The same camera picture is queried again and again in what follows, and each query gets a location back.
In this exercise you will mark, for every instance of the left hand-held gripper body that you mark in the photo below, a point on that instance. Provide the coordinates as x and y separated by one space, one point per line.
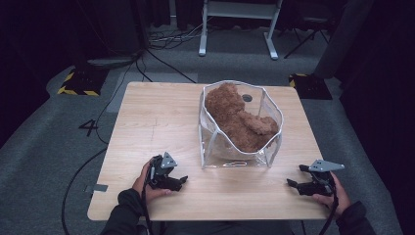
161 168

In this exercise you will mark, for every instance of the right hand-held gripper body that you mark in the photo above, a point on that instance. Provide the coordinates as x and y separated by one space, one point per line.
321 178

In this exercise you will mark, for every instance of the clear storage bag white trim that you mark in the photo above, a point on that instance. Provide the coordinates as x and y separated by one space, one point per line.
228 157

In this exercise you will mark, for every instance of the brown plush bear toy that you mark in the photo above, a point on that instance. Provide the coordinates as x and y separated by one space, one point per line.
235 114

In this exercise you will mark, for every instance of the person's left hand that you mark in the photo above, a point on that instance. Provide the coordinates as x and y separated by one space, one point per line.
143 184

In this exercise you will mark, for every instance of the person's right hand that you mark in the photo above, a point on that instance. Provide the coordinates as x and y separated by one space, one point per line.
341 196

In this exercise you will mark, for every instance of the grey tape strip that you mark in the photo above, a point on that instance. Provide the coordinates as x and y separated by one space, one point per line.
97 188

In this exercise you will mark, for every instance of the black base yellow striped edge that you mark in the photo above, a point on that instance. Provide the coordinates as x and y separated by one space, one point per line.
83 81
311 86

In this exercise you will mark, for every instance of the black round table grommet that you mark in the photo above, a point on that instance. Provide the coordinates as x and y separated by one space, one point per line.
247 97

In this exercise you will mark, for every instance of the black tripod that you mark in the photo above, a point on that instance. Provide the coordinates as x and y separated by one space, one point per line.
308 32

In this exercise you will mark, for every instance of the grey curtain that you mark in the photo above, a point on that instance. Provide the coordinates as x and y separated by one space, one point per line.
345 36

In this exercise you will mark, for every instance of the white metal stand frame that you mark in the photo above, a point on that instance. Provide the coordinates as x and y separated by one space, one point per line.
239 9

